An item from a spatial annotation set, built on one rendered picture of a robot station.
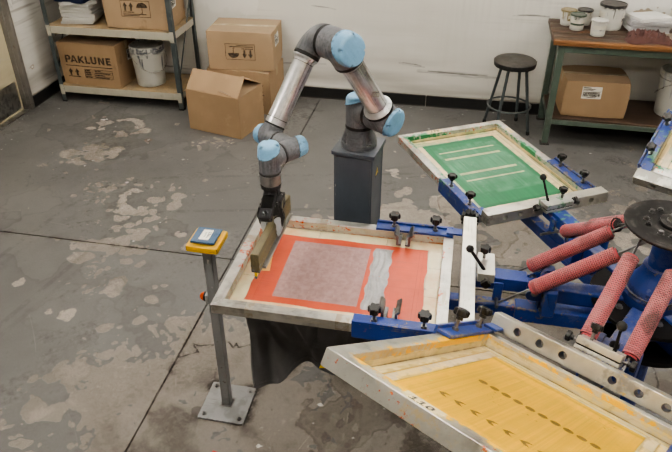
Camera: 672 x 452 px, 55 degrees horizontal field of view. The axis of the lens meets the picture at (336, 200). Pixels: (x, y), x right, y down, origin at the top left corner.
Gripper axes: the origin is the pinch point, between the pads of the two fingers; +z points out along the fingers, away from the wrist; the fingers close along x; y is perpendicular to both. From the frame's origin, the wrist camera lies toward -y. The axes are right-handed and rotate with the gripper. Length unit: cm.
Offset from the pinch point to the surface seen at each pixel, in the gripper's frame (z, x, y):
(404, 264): 14, -48, 10
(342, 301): 14.2, -28.8, -15.3
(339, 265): 14.2, -23.9, 4.4
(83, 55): 65, 275, 328
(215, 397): 109, 38, 13
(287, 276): 14.1, -6.6, -5.7
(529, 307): 18, -93, -2
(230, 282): 10.6, 10.9, -17.0
